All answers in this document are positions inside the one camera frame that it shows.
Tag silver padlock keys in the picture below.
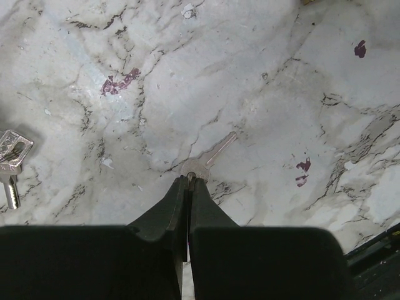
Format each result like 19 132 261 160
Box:
180 131 237 183

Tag small silver key bunch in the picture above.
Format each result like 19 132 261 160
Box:
1 129 34 209

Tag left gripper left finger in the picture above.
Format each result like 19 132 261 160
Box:
1 177 188 299

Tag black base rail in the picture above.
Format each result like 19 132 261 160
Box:
346 224 400 299

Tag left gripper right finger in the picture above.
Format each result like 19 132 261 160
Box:
189 179 356 299

